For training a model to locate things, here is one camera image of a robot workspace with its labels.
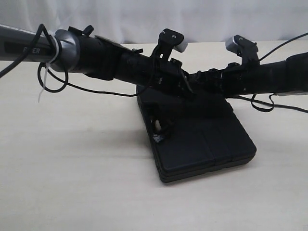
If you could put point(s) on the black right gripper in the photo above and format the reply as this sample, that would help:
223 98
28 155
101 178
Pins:
210 81

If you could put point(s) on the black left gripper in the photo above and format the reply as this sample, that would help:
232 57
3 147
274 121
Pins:
167 78

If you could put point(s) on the black plastic case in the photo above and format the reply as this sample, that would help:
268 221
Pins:
188 139

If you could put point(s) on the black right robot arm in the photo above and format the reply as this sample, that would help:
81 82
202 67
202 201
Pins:
288 77

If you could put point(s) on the white backdrop curtain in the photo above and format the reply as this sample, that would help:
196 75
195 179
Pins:
140 21

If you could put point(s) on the white zip tie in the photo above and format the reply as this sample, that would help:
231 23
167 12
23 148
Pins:
48 67

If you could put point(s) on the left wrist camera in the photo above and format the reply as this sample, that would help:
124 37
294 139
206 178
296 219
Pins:
168 41

